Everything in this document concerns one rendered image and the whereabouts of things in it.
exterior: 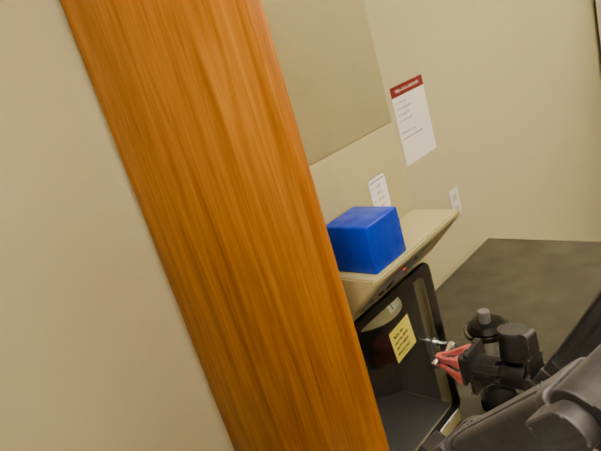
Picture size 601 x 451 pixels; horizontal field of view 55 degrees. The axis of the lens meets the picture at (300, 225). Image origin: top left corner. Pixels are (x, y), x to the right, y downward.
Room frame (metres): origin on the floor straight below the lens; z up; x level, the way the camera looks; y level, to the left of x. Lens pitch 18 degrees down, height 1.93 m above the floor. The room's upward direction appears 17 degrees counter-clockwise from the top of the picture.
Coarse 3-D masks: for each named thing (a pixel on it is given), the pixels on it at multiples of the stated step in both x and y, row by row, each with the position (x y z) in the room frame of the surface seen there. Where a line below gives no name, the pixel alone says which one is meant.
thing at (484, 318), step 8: (480, 312) 1.22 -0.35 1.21; (488, 312) 1.21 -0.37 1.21; (472, 320) 1.24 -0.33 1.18; (480, 320) 1.22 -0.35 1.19; (488, 320) 1.21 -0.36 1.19; (496, 320) 1.21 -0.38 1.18; (472, 328) 1.21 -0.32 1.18; (480, 328) 1.20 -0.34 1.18; (488, 328) 1.19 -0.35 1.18; (496, 328) 1.19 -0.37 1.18
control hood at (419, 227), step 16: (400, 224) 1.14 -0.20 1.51; (416, 224) 1.12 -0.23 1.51; (432, 224) 1.09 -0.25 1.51; (448, 224) 1.10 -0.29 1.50; (416, 240) 1.03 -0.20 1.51; (432, 240) 1.07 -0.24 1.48; (400, 256) 0.98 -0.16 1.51; (352, 272) 0.97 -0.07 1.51; (384, 272) 0.94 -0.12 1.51; (352, 288) 0.95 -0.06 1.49; (368, 288) 0.92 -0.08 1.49; (352, 304) 0.96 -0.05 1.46
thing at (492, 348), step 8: (504, 320) 1.22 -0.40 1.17; (464, 328) 1.24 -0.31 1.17; (472, 336) 1.20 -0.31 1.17; (480, 336) 1.19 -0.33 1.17; (488, 336) 1.18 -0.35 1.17; (496, 336) 1.17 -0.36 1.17; (472, 344) 1.21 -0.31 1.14; (488, 344) 1.18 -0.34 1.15; (496, 344) 1.18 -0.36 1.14; (488, 352) 1.18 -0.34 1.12; (496, 352) 1.18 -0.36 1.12; (488, 384) 1.19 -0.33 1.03; (480, 392) 1.23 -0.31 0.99; (488, 392) 1.19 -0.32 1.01; (496, 392) 1.18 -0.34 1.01; (504, 392) 1.18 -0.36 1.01; (512, 392) 1.18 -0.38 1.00; (488, 400) 1.20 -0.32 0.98; (496, 400) 1.18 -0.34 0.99; (504, 400) 1.18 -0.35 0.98
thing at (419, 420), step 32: (416, 288) 1.15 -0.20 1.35; (384, 320) 1.07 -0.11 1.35; (416, 320) 1.13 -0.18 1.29; (384, 352) 1.05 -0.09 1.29; (416, 352) 1.12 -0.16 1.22; (384, 384) 1.03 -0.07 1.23; (416, 384) 1.10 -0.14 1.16; (448, 384) 1.18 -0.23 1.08; (384, 416) 1.01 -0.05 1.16; (416, 416) 1.08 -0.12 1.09; (448, 416) 1.16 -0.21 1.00; (416, 448) 1.06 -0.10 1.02
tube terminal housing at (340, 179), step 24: (360, 144) 1.13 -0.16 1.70; (384, 144) 1.18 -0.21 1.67; (312, 168) 1.03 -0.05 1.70; (336, 168) 1.07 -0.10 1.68; (360, 168) 1.12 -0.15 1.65; (384, 168) 1.17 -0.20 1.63; (336, 192) 1.06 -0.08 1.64; (360, 192) 1.11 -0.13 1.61; (408, 192) 1.21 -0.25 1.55; (336, 216) 1.05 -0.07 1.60
